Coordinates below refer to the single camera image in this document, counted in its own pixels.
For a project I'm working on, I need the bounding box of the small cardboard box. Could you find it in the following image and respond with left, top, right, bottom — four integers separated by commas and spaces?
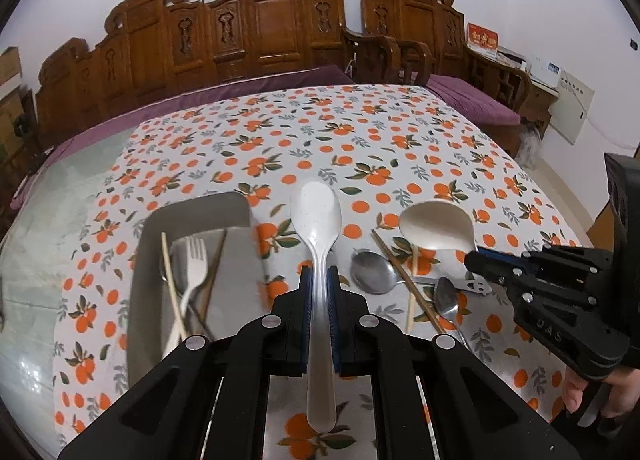
0, 46, 24, 91

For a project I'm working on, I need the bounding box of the light bamboo chopstick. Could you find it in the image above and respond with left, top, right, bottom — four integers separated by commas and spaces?
160, 231, 187, 338
407, 244, 422, 335

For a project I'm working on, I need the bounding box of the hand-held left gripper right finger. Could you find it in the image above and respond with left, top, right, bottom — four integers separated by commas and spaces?
327, 264, 586, 460

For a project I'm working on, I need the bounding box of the metal spoon panda handle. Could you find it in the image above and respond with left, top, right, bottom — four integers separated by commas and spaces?
350, 249, 489, 297

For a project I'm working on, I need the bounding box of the carved wooden armchair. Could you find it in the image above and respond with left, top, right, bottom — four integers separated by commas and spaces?
360, 0, 534, 156

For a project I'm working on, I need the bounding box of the white plastic fork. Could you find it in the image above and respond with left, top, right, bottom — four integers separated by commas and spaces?
170, 236, 210, 337

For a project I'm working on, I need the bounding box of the purple armchair cushion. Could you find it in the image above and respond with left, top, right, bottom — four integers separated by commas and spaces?
425, 74, 521, 127

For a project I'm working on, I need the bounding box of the large cardboard box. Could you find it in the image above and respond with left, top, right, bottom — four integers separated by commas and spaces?
0, 90, 37, 177

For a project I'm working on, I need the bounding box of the clear plastic bag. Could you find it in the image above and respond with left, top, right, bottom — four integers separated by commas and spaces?
515, 123, 544, 172

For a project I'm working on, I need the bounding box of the small stainless steel spoon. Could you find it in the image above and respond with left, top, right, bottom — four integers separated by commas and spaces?
433, 277, 473, 351

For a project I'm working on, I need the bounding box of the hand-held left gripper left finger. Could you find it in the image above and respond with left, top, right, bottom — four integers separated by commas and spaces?
57, 264, 315, 460

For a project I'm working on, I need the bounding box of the white wall distribution box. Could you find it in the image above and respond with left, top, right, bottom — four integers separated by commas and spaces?
547, 68, 596, 145

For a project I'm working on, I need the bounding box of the person's right hand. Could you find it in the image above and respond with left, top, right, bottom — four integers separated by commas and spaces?
562, 365, 640, 436

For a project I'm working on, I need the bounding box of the white device box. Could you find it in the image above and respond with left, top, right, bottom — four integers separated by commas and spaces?
530, 58, 564, 87

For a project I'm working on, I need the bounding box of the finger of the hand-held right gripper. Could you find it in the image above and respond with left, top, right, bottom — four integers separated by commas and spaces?
475, 246, 609, 281
464, 253, 602, 311

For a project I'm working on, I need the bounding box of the cream wide spoon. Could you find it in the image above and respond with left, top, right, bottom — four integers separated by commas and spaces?
398, 200, 478, 256

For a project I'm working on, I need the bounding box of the rectangular metal tray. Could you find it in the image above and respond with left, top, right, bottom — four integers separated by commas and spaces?
126, 191, 264, 388

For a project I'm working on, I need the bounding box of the wooden side table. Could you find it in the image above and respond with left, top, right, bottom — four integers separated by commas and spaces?
519, 60, 559, 142

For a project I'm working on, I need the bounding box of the orange print tablecloth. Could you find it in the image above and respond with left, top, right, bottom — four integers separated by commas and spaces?
52, 83, 591, 460

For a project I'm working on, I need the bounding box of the white speckled spoon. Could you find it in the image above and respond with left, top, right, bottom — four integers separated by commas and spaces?
290, 181, 343, 432

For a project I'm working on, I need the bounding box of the white wall cable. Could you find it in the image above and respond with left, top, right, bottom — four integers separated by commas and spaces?
590, 114, 637, 152

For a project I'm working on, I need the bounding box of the brown wooden chopstick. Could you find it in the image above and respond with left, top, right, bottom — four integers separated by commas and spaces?
371, 229, 445, 335
197, 229, 229, 326

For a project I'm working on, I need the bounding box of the carved wooden sofa bench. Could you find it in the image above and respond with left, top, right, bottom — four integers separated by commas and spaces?
20, 0, 401, 161

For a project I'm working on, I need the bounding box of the red gift box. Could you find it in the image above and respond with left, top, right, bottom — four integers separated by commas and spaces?
466, 23, 501, 52

